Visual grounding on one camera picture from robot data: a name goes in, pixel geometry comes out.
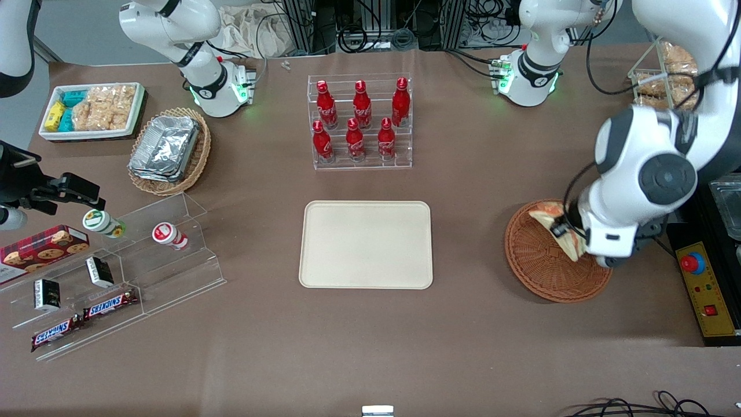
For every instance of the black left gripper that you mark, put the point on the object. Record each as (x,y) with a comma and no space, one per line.
(569,222)

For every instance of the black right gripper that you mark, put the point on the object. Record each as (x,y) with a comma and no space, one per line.
(13,180)

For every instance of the triangular sandwich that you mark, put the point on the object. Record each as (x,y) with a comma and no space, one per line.
(544,213)

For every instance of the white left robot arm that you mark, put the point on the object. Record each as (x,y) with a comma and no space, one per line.
(666,174)

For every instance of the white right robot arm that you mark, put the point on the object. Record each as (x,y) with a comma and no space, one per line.
(197,35)

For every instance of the brown wicker basket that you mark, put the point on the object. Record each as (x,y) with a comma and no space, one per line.
(538,269)

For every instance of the white rectangular snack tray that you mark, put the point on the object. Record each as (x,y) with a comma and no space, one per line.
(92,135)

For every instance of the light wicker basket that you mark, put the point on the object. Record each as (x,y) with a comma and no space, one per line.
(197,162)

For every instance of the beige plastic tray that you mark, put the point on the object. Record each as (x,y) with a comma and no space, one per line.
(366,244)

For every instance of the green lid yogurt cup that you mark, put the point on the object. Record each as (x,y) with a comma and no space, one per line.
(99,222)

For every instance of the red tartan cookie box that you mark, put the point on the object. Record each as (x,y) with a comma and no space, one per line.
(40,252)

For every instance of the teal snack box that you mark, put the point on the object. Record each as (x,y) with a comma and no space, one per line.
(66,120)
(73,98)

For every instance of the yellow snack box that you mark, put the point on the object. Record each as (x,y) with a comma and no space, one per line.
(55,116)

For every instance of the small black white box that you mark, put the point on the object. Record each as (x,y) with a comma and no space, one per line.
(99,272)
(46,294)

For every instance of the clear bag of rice crackers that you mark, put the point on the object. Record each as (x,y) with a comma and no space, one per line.
(104,107)

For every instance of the stacked aluminium foil trays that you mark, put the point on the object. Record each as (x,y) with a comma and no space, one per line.
(165,147)

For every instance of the red lid yogurt cup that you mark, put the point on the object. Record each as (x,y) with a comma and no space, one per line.
(168,234)

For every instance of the Snickers chocolate bar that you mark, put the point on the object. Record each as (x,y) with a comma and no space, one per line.
(53,334)
(110,304)

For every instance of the clear acrylic stepped shelf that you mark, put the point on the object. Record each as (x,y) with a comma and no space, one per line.
(173,278)

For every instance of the wrapped bread pack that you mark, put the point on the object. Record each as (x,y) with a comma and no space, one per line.
(649,85)
(678,55)
(683,81)

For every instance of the yellow emergency stop box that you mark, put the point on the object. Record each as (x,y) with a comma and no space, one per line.
(709,301)

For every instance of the clear plastic container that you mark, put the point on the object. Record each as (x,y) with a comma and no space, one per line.
(729,211)

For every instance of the red cola bottle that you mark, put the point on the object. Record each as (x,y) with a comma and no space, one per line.
(355,143)
(327,107)
(386,142)
(362,107)
(323,145)
(400,104)

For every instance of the clear acrylic bottle rack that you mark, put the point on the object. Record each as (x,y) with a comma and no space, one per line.
(370,165)

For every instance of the white cloth bag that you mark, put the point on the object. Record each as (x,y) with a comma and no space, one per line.
(249,32)

